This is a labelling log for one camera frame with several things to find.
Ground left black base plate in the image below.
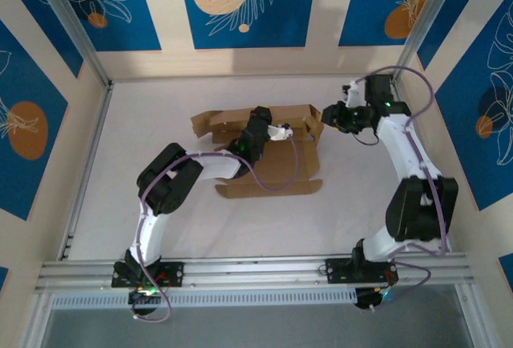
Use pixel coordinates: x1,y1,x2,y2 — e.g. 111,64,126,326
111,261,184,288

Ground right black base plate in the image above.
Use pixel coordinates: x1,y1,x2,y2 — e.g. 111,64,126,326
325,257,400,285

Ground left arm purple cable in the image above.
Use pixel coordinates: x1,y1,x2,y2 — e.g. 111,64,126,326
131,134,300,323

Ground thin black wire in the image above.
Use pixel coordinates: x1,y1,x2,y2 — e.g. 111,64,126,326
350,129,381,147

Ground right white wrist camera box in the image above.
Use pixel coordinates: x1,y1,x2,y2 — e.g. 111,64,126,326
342,80,362,108

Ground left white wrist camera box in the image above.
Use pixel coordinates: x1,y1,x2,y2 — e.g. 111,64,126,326
267,122,296,141

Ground long aluminium mounting rail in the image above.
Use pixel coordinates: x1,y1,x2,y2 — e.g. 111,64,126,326
34,252,475,293

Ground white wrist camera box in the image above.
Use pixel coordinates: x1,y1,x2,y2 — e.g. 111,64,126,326
342,80,362,108
267,122,296,141

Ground aluminium side rail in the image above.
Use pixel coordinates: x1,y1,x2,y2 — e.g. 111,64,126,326
58,83,113,261
386,77,454,253

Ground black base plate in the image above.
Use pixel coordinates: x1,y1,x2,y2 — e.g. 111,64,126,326
325,257,400,285
111,261,184,288

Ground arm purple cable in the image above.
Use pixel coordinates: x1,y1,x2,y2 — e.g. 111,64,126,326
352,65,449,305
131,134,300,323

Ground brown cardboard paper box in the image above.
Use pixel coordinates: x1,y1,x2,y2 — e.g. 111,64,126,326
190,103,324,200

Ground grey slotted cable duct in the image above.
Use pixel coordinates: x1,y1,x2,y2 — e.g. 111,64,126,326
51,288,357,310

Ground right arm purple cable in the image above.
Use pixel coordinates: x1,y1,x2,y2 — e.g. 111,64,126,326
352,65,449,305

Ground thin aluminium edge rail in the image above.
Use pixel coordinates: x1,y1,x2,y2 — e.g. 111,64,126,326
107,75,394,84

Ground aluminium frame post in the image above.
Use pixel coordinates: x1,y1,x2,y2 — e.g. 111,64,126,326
30,0,113,87
390,0,470,84

